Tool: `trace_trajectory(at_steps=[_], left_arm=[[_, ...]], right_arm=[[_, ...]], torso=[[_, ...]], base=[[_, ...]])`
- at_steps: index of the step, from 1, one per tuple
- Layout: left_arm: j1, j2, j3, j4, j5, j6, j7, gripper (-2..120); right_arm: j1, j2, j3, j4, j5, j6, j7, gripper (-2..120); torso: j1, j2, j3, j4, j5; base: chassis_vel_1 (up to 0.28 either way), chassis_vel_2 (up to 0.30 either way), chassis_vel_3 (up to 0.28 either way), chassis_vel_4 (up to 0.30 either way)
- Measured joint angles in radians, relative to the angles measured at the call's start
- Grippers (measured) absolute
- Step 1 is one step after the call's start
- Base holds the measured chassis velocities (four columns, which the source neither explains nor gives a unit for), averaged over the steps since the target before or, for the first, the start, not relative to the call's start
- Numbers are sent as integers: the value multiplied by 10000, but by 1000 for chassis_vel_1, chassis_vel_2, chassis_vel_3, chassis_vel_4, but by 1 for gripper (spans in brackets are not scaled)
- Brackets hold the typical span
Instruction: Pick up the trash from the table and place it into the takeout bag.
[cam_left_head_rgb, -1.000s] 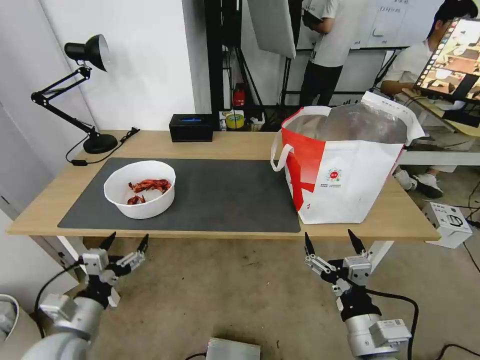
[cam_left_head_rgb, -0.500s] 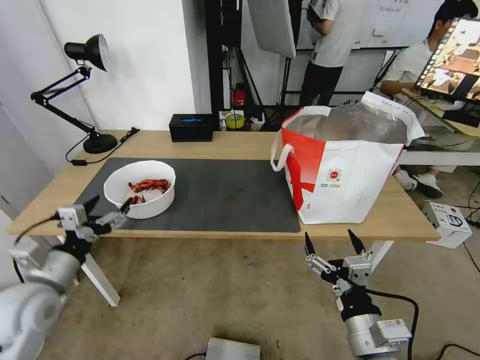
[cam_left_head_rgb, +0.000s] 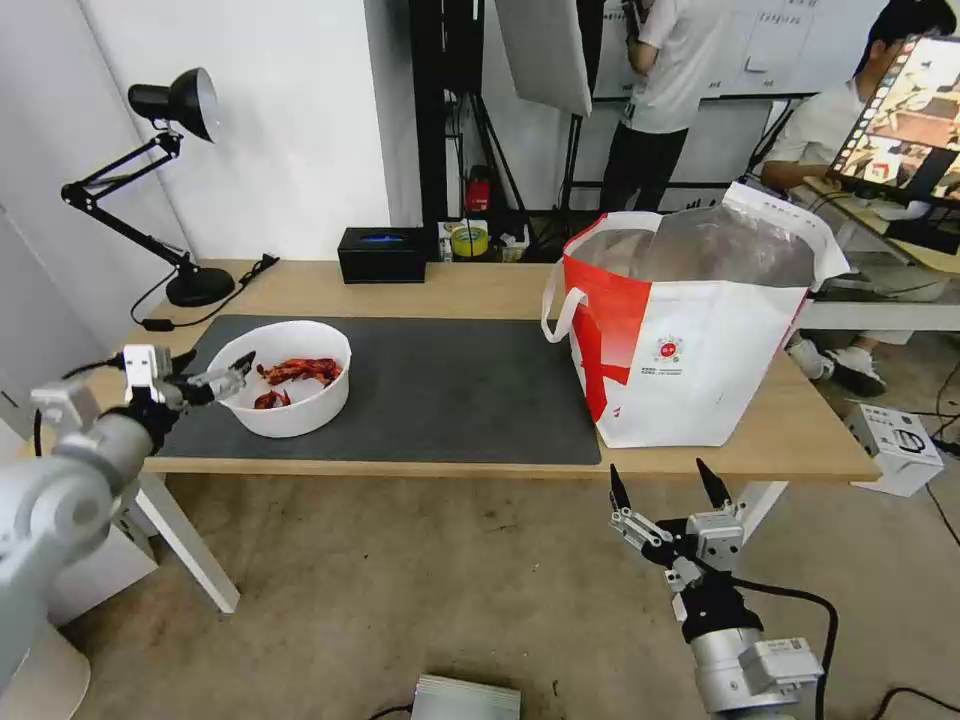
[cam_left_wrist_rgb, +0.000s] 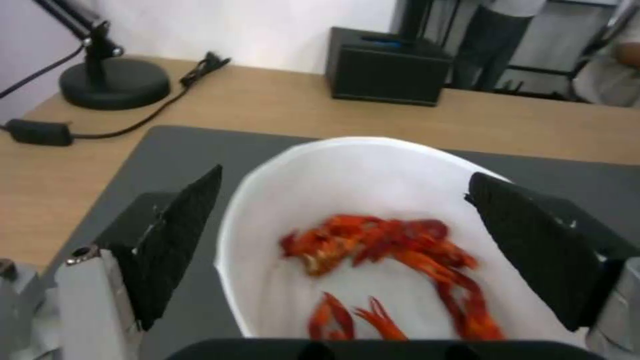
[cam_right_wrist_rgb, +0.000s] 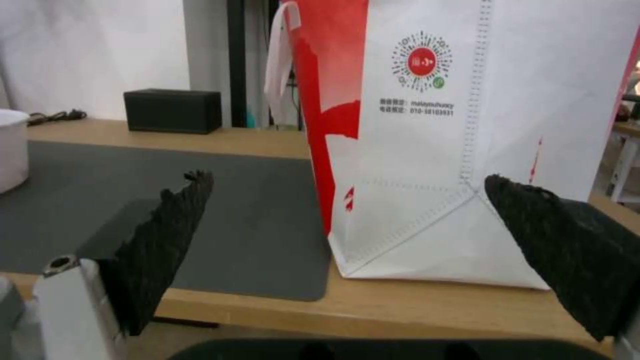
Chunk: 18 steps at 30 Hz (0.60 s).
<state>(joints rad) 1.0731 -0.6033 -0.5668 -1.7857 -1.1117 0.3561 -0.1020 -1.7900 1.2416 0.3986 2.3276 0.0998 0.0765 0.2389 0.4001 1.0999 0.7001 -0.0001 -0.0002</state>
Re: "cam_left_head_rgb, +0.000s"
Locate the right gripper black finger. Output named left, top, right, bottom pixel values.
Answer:
left=695, top=458, right=748, bottom=523
left=607, top=462, right=676, bottom=562

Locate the white red takeout bag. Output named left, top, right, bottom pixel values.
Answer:
left=540, top=182, right=851, bottom=451

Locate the white table leg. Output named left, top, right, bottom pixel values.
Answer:
left=734, top=480, right=790, bottom=543
left=128, top=472, right=242, bottom=618

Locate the black desk lamp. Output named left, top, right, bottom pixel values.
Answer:
left=60, top=67, right=236, bottom=308

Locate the large red crayfish shell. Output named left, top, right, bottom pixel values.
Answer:
left=254, top=357, right=344, bottom=388

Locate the white round plastic bowl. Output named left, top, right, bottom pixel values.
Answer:
left=206, top=320, right=353, bottom=439

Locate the white cardboard box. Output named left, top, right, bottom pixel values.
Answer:
left=845, top=402, right=946, bottom=499

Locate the black tissue box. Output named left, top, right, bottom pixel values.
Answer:
left=336, top=226, right=428, bottom=286

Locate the dark grey desk mat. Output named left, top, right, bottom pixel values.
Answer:
left=157, top=314, right=604, bottom=467

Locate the grey metal box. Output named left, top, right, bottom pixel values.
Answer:
left=410, top=673, right=523, bottom=720

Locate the white rounded robot shell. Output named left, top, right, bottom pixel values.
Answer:
left=0, top=620, right=93, bottom=720

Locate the yellow tape roll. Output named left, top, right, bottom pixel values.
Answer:
left=450, top=226, right=491, bottom=261

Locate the wooden side desk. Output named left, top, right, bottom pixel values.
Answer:
left=785, top=178, right=960, bottom=333

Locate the red canister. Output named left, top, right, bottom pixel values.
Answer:
left=464, top=166, right=494, bottom=213

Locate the seated person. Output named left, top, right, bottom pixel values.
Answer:
left=760, top=0, right=960, bottom=397

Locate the standing person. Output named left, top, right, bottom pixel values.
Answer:
left=599, top=0, right=736, bottom=216

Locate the computer monitor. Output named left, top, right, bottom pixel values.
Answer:
left=824, top=32, right=960, bottom=202

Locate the whiteboard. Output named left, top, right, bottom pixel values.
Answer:
left=590, top=0, right=895, bottom=103

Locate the white softbox panel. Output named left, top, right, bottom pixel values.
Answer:
left=492, top=0, right=595, bottom=118

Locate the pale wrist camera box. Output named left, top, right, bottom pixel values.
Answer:
left=686, top=509, right=746, bottom=577
left=122, top=344, right=175, bottom=406

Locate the black lamp power cable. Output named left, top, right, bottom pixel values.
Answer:
left=130, top=254, right=281, bottom=333

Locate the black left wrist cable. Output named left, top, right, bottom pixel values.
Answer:
left=29, top=358, right=125, bottom=459

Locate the black metal stand frame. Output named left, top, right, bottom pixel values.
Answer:
left=407, top=0, right=485, bottom=226

